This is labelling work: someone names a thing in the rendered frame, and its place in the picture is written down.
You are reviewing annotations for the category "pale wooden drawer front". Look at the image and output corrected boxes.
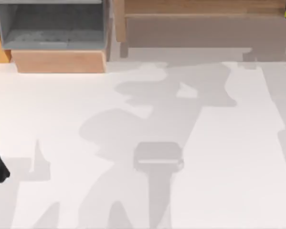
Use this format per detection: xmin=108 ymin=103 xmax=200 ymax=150
xmin=11 ymin=49 xmax=107 ymax=73

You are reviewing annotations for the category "wooden open shelf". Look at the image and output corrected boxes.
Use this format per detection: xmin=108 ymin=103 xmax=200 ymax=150
xmin=114 ymin=0 xmax=286 ymax=59

